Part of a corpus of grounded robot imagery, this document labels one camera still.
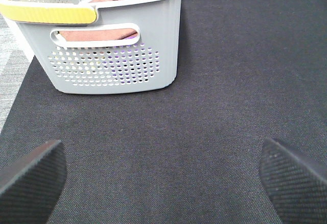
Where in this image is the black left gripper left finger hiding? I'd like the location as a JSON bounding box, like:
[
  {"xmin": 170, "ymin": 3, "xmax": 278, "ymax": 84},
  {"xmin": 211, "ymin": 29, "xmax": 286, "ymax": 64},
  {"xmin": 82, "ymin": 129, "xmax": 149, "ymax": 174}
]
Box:
[{"xmin": 1, "ymin": 140, "xmax": 67, "ymax": 223}]

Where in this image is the purple towel in basket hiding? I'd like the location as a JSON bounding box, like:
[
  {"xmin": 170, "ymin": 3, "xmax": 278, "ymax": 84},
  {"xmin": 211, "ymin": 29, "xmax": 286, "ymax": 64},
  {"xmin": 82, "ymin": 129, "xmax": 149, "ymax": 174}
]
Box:
[{"xmin": 102, "ymin": 36, "xmax": 154, "ymax": 85}]

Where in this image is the brown towel in basket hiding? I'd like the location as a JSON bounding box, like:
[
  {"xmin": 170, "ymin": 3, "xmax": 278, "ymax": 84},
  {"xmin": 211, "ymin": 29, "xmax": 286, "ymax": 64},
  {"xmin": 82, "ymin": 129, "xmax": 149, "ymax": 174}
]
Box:
[{"xmin": 57, "ymin": 0, "xmax": 138, "ymax": 41}]

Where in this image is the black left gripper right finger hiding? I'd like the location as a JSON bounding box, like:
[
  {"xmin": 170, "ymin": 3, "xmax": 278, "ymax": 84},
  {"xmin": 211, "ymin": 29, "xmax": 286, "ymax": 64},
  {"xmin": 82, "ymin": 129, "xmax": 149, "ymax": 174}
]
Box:
[{"xmin": 259, "ymin": 138, "xmax": 326, "ymax": 223}]

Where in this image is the black fabric table mat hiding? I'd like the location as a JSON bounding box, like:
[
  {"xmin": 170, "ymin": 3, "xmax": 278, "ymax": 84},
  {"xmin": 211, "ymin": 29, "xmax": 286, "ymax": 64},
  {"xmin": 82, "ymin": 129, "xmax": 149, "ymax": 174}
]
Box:
[{"xmin": 1, "ymin": 0, "xmax": 326, "ymax": 223}]

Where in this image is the grey perforated plastic basket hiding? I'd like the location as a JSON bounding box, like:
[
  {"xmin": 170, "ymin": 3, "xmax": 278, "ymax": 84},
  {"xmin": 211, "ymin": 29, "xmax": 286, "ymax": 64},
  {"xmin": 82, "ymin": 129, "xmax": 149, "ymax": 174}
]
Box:
[{"xmin": 14, "ymin": 0, "xmax": 181, "ymax": 95}]

